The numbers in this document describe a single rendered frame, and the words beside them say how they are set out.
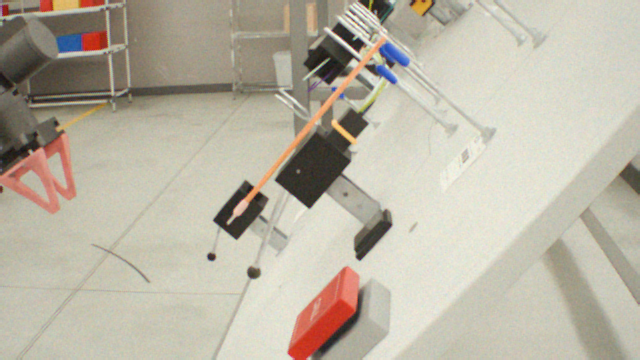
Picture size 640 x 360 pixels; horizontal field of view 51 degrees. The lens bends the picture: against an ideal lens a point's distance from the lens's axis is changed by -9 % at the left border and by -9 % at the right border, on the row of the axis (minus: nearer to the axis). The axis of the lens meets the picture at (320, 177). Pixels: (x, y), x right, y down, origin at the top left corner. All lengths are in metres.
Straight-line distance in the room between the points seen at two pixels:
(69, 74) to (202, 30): 1.74
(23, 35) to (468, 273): 0.62
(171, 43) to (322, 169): 7.77
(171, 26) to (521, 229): 8.05
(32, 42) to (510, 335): 0.74
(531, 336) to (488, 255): 0.68
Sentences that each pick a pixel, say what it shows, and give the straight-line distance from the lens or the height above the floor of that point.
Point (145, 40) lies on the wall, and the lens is 8.45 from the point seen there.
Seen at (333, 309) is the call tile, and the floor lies 1.11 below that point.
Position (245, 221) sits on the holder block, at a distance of 0.98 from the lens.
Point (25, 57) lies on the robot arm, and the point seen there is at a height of 1.23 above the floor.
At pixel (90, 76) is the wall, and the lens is 8.74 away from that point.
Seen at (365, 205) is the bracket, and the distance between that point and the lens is 0.64.
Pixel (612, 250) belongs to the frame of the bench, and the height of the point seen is 0.80.
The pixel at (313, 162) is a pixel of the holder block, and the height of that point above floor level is 1.14.
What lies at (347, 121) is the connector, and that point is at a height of 1.17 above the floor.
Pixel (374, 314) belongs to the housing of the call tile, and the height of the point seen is 1.11.
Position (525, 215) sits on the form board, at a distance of 0.37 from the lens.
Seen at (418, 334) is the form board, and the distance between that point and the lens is 0.38.
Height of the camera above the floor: 1.30
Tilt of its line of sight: 16 degrees down
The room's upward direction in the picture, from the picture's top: 2 degrees counter-clockwise
